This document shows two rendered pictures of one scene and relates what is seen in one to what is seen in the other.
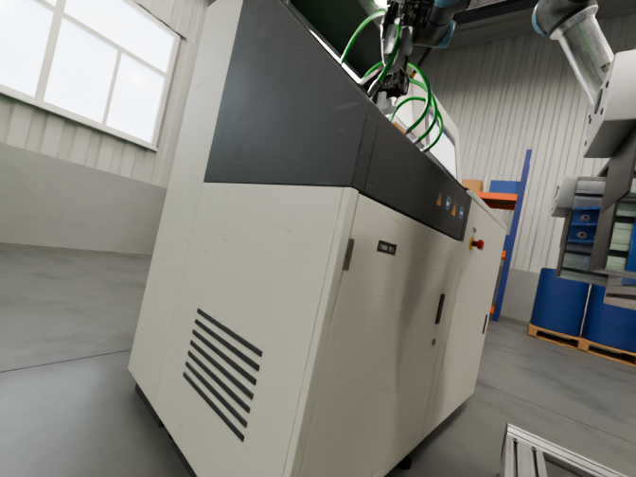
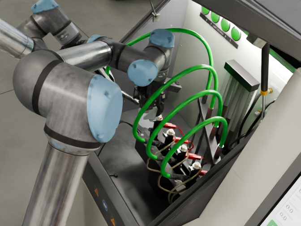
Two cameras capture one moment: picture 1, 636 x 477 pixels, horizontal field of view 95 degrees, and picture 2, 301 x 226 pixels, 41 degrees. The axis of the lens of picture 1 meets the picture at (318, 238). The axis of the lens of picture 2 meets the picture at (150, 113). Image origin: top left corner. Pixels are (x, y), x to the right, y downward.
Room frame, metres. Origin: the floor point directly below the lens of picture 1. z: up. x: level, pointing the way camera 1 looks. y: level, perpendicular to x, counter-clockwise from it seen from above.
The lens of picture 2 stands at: (1.10, -1.11, 2.09)
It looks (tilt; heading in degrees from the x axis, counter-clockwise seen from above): 43 degrees down; 100
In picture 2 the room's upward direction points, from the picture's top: 11 degrees clockwise
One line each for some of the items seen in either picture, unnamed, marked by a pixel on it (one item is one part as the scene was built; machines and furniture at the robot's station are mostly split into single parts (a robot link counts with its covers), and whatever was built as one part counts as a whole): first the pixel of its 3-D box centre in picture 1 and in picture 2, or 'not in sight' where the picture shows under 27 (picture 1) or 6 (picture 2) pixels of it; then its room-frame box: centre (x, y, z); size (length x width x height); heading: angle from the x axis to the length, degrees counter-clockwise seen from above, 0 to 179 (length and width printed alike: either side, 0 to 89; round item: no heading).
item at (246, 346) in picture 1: (316, 329); not in sight; (0.97, -0.06, 0.39); 0.70 x 0.58 x 0.79; 138
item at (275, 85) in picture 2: not in sight; (266, 119); (1.31, -0.05, 1.20); 0.13 x 0.03 x 0.31; 138
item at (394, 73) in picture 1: (393, 76); (151, 89); (0.92, -0.13, 1.25); 0.09 x 0.08 x 0.12; 48
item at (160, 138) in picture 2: not in sight; (167, 174); (1.04, -0.16, 0.91); 0.34 x 0.10 x 0.15; 138
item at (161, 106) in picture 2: not in sight; (157, 105); (0.95, -0.12, 1.19); 0.05 x 0.02 x 0.09; 138
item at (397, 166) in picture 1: (424, 194); (96, 177); (0.79, -0.26, 0.87); 0.62 x 0.04 x 0.16; 138
